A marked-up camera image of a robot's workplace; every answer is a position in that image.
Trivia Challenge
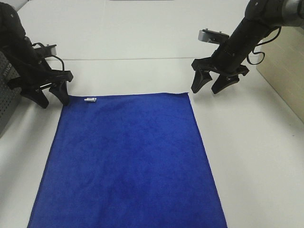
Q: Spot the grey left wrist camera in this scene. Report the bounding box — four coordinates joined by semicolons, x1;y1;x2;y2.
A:
32;42;57;58

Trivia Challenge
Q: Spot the grey perforated plastic basket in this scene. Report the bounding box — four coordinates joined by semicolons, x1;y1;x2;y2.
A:
0;52;21;134

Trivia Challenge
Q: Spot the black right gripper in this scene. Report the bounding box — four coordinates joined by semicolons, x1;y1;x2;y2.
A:
191;39;249;94

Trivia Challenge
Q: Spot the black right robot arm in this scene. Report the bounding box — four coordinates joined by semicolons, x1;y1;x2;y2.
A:
191;0;304;94

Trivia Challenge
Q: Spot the black left camera cable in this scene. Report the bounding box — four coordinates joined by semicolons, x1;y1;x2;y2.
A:
33;42;65;72

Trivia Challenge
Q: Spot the black camera cable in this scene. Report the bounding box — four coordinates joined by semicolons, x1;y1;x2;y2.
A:
247;26;282;65
33;42;65;72

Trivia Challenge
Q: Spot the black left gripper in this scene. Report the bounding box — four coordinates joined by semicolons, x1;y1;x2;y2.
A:
6;53;73;109

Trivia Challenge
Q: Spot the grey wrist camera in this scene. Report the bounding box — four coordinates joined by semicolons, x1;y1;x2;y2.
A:
32;42;57;58
198;29;230;45

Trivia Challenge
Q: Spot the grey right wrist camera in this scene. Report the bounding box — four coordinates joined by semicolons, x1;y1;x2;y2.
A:
198;29;230;45

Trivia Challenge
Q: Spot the beige storage box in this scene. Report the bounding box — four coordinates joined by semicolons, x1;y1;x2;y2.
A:
257;27;304;120

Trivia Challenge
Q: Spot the black right camera cable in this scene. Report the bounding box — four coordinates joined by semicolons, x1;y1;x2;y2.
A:
247;26;282;65

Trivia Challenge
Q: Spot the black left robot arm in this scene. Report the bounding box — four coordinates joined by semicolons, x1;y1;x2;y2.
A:
0;2;73;108

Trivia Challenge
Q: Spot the blue microfiber towel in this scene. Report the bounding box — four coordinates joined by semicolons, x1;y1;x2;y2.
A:
28;93;227;228

